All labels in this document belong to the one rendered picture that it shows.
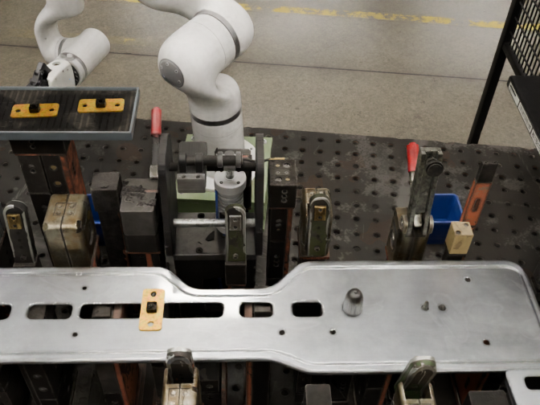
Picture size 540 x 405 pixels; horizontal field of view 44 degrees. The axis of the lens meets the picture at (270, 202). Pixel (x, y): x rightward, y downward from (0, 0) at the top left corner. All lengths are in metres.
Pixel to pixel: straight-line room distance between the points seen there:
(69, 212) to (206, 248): 0.26
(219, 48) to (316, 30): 2.41
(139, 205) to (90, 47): 0.69
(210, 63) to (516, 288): 0.72
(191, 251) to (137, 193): 0.15
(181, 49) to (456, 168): 0.90
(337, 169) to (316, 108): 1.37
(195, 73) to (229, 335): 0.53
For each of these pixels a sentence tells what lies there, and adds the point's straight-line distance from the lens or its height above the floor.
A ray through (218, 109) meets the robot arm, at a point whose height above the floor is 1.04.
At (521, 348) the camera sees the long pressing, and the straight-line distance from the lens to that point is 1.19.
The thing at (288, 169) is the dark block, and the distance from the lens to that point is 1.21.
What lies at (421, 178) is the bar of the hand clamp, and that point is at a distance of 1.15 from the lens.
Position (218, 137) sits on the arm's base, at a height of 0.95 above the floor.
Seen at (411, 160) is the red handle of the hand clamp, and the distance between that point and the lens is 1.24.
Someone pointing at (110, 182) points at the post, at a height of 1.10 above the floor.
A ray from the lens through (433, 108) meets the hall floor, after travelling 3.30.
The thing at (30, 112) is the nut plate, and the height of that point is 1.17.
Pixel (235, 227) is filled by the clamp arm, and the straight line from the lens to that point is 1.17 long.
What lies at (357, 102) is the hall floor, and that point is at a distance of 3.25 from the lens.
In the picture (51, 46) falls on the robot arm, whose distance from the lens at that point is 1.84.
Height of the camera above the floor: 1.94
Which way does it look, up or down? 46 degrees down
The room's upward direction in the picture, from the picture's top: 2 degrees clockwise
